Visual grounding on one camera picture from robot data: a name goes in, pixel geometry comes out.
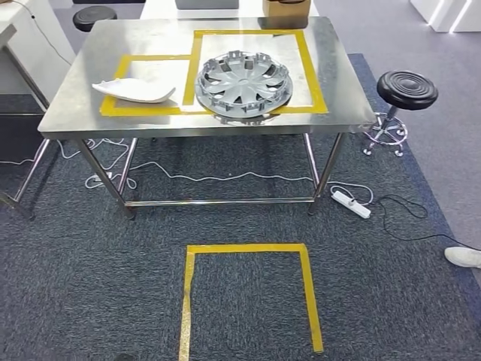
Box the tangled white floor cable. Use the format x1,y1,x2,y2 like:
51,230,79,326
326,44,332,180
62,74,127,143
0,138,138,190

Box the brown cardboard box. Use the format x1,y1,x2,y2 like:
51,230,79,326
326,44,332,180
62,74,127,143
262,0,312,19

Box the white power strip cable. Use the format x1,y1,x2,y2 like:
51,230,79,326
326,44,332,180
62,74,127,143
130,160,375,206

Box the long white power strip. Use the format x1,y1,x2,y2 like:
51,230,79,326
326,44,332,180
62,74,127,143
330,190,372,220

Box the yellow floor tape square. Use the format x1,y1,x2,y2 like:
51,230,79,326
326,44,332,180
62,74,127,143
178,243,324,361

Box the person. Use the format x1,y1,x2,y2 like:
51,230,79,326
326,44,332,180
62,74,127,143
443,246,481,270

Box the black stool chrome base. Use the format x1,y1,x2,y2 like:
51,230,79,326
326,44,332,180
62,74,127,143
363,70,439,159

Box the grey wheel hubcap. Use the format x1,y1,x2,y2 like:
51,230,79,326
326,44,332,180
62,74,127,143
195,50,294,120

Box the white lit plinth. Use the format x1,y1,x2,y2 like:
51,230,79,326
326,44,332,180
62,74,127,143
409,0,481,33

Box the thin black floor cable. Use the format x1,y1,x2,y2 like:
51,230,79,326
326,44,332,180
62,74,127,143
374,194,481,253

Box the white curved plastic part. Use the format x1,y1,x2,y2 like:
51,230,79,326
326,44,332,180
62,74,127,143
92,77,176,105

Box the steel workbench table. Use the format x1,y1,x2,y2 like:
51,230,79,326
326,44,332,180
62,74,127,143
38,16,377,221

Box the grey laptop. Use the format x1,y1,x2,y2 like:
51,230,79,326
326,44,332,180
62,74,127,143
174,0,240,11

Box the black round stool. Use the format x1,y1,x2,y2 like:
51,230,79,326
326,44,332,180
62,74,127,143
72,5,118,33

